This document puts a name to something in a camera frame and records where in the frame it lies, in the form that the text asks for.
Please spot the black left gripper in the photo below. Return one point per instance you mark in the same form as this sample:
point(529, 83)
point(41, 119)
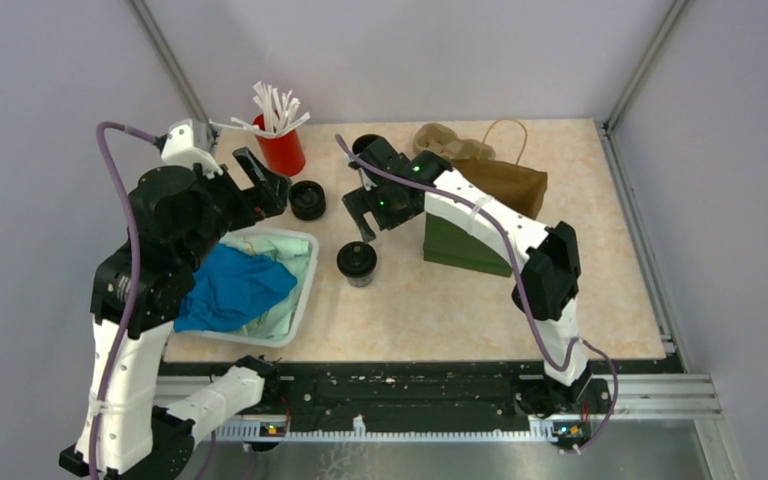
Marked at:
point(271, 198)

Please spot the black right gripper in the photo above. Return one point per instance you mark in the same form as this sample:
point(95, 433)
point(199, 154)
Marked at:
point(360, 201)

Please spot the black cup lid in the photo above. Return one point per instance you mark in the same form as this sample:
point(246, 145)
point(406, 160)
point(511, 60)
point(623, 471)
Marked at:
point(356, 259)

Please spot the black printed coffee cup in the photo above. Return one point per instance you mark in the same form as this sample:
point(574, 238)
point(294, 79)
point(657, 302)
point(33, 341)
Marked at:
point(360, 282)

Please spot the green brown paper bag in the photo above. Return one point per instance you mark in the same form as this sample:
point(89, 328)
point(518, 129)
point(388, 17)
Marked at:
point(518, 187)

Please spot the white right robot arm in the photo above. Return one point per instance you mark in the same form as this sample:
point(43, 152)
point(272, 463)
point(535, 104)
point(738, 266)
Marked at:
point(544, 260)

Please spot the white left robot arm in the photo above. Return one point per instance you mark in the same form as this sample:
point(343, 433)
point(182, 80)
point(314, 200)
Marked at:
point(176, 215)

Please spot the red cup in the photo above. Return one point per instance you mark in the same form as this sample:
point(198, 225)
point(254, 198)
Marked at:
point(283, 154)

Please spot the blue cloth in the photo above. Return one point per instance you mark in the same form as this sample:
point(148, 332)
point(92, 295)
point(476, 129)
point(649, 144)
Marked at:
point(232, 288)

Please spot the cardboard cup carrier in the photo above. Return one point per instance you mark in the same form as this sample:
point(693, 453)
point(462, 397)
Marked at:
point(445, 142)

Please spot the mint green cloth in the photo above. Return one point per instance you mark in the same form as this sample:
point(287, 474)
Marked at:
point(294, 254)

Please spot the white plastic basket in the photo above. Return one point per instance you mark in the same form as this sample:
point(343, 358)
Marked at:
point(302, 301)

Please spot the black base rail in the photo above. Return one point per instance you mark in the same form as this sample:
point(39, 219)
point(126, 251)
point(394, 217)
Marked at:
point(504, 385)

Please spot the white cable duct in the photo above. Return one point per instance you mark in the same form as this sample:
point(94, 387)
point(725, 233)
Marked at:
point(254, 431)

